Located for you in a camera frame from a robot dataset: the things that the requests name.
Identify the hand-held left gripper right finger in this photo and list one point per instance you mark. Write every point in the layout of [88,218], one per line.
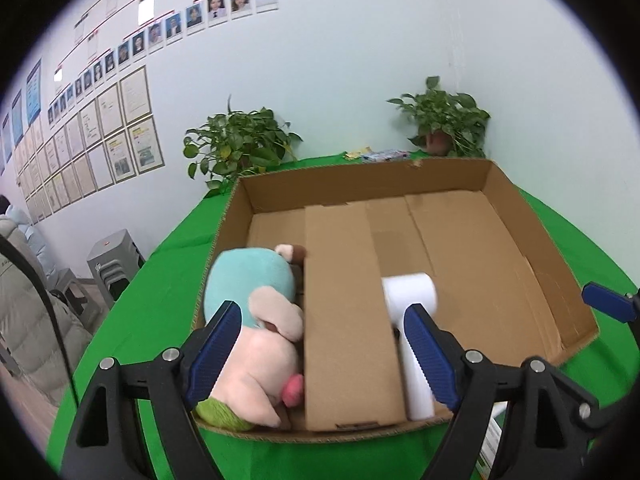
[432,355]

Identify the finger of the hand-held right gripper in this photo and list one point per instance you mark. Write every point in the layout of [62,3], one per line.
[607,302]

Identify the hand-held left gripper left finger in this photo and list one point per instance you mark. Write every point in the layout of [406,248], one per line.
[215,350]

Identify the pink and teal plush toy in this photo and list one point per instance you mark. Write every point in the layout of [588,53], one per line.
[255,360]

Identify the white hair dryer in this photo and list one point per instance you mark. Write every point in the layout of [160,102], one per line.
[407,295]

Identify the long brown cardboard box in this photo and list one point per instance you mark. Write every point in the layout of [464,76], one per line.
[345,310]

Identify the large cardboard box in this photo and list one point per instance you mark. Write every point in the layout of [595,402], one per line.
[480,260]

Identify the white package with green label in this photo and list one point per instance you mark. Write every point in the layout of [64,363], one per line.
[487,447]

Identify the stack of grey plastic stools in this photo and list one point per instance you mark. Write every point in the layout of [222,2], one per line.
[112,260]

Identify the low grey plastic stool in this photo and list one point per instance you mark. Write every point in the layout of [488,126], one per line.
[75,295]

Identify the person in grey jacket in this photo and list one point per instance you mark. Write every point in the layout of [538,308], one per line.
[30,330]

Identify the small items at table edge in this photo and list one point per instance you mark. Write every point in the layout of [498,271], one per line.
[390,155]

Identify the large potted green plant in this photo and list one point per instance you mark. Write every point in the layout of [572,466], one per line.
[240,140]

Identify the yellow packet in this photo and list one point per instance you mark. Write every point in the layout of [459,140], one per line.
[359,153]

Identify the small potted green plant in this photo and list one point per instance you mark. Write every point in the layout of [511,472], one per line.
[445,115]

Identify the row of portrait photos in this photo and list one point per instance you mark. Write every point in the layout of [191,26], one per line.
[240,0]

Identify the group of framed wall documents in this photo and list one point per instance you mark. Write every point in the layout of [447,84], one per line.
[135,125]

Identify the tall blue wall poster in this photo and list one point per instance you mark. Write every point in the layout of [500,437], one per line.
[17,117]
[34,92]

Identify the group of white wall cards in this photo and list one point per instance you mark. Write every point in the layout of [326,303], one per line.
[146,10]

